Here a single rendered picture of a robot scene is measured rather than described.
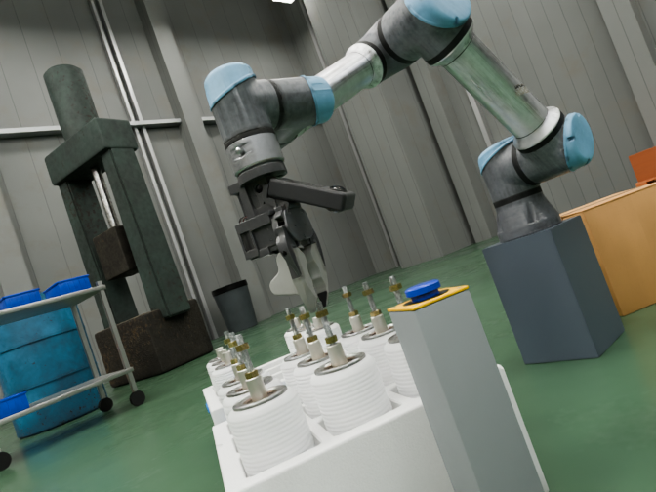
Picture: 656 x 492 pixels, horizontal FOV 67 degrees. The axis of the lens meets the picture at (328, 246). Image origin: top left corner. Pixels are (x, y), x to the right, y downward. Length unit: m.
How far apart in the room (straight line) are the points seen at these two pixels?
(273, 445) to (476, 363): 0.27
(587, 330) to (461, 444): 0.73
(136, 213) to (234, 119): 4.53
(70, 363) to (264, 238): 3.51
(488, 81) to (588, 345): 0.61
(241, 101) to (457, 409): 0.48
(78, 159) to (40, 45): 3.27
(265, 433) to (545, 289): 0.79
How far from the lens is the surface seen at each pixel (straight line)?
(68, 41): 8.86
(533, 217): 1.26
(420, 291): 0.54
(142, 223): 5.21
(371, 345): 0.82
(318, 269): 0.71
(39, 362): 4.11
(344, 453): 0.65
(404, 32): 1.06
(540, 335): 1.29
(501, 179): 1.26
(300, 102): 0.77
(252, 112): 0.71
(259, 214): 0.71
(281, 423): 0.65
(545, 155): 1.18
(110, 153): 5.40
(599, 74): 7.67
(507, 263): 1.26
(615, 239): 1.54
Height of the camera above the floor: 0.38
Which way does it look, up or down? 3 degrees up
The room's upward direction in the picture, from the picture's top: 20 degrees counter-clockwise
